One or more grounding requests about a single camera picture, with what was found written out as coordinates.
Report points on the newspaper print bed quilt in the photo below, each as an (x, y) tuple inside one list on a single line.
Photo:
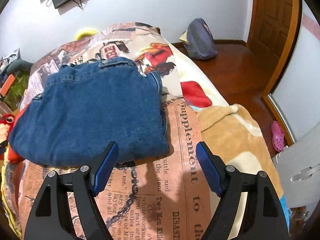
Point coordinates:
[(188, 193)]

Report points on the pink croc shoe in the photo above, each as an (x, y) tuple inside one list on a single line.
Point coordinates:
[(278, 137)]

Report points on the grey green plush toy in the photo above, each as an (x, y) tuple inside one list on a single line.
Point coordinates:
[(18, 65)]

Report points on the orange flat box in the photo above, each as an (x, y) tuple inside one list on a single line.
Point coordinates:
[(9, 81)]

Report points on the grey purple backpack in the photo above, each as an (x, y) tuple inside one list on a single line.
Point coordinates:
[(200, 42)]

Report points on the tan fleece blanket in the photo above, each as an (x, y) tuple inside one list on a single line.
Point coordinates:
[(231, 133)]

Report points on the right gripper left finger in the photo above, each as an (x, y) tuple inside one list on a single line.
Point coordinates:
[(50, 215)]

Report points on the brown wooden door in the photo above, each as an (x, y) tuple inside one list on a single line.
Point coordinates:
[(273, 36)]

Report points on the red plush bird toy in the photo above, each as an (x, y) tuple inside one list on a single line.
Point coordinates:
[(7, 124)]

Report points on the white mini fridge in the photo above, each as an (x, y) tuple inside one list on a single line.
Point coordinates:
[(298, 169)]

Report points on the blue denim jacket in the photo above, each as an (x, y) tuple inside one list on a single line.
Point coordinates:
[(83, 108)]

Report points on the green patterned box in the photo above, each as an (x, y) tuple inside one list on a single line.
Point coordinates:
[(16, 91)]

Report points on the yellow round hoop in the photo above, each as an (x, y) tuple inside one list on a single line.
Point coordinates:
[(84, 34)]

